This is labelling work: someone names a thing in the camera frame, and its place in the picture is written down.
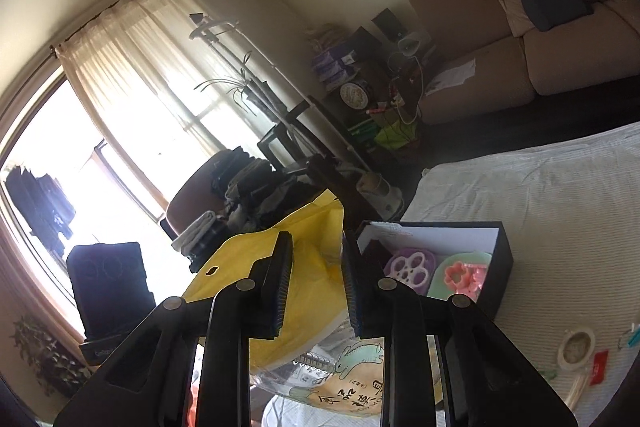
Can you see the dark wooden stool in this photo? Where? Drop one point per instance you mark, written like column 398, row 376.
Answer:
column 320, row 157

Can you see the yellow plastic bag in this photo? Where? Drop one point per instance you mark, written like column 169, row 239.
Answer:
column 312, row 267

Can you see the white striped cloth desktop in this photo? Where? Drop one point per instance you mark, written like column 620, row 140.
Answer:
column 550, row 207

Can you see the white kettle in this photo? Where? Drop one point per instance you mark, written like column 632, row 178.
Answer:
column 385, row 197

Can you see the pile of clothes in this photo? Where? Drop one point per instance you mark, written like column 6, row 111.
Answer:
column 260, row 187

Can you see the brown chair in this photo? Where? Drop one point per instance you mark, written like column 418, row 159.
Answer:
column 192, row 192

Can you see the cream curtain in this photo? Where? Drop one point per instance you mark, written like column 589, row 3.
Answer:
column 140, row 57

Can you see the white paper sheet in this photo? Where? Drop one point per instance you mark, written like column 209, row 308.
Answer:
column 452, row 77

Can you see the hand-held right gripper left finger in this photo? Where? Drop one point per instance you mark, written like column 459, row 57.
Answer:
column 281, row 292

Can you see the packet of white plastic forks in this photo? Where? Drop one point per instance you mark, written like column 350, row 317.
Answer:
column 580, row 389

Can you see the beige sofa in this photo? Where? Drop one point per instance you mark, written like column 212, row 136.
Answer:
column 575, row 57

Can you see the dark leafy potted plant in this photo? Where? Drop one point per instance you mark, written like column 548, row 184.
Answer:
column 45, row 352

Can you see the white tape roll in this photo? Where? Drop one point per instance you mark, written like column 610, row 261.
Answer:
column 575, row 347

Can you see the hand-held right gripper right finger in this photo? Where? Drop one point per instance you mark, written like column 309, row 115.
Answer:
column 351, row 292

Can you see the round patterned tin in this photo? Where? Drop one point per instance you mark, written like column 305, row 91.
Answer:
column 355, row 96

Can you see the printed cartoon notebook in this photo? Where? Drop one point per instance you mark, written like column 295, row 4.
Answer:
column 350, row 389

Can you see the purple lotus-root shaped mould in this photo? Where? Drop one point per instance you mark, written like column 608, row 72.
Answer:
column 426, row 281

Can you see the black cardboard box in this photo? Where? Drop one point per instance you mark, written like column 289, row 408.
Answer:
column 500, row 279

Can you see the hanging dark clothes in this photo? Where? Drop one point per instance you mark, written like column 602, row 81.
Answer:
column 40, row 202

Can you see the pink flower shaped mould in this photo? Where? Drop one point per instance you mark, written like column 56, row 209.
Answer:
column 472, row 284

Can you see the pale green tray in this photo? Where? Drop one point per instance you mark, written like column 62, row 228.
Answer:
column 440, row 282

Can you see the teal binder clip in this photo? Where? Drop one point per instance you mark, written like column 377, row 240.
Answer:
column 632, row 336

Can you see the red sachet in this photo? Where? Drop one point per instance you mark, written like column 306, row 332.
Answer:
column 598, row 367

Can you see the black case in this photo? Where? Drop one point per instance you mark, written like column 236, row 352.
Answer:
column 110, row 287

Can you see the stack of purple boxes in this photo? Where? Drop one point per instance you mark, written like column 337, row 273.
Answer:
column 332, row 67

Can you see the green bag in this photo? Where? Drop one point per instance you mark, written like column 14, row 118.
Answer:
column 395, row 137

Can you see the tall bamboo plant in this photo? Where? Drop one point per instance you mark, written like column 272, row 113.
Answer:
column 240, row 82

